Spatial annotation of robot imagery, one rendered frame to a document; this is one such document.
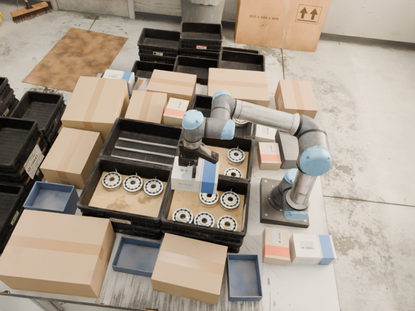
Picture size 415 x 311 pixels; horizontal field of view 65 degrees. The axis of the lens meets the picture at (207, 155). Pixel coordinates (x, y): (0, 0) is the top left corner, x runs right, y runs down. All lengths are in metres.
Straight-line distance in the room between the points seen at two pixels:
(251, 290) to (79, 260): 0.79
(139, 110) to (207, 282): 1.12
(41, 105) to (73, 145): 1.09
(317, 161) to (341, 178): 1.84
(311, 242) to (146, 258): 0.82
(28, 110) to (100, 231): 1.64
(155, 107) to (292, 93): 0.93
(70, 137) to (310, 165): 1.33
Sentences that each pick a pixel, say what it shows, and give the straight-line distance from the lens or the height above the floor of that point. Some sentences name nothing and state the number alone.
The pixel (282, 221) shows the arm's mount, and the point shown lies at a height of 0.74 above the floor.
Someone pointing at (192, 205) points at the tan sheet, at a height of 0.83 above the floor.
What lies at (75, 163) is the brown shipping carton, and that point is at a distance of 1.89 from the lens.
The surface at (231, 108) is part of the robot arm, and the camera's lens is 1.29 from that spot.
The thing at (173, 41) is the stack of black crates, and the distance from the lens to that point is 3.59.
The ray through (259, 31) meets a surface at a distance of 4.32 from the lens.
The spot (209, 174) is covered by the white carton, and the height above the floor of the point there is 1.14.
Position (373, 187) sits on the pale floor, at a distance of 3.21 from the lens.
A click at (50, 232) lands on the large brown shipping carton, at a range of 1.65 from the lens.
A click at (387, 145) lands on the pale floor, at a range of 3.62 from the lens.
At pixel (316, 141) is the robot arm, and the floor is 1.39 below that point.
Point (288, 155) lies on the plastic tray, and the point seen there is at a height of 0.75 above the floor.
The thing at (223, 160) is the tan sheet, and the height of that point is 0.83.
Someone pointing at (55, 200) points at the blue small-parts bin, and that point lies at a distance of 1.89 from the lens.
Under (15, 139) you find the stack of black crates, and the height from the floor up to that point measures 0.49.
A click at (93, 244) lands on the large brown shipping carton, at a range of 1.57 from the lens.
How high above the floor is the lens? 2.30
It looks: 51 degrees down
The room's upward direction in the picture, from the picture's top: 6 degrees clockwise
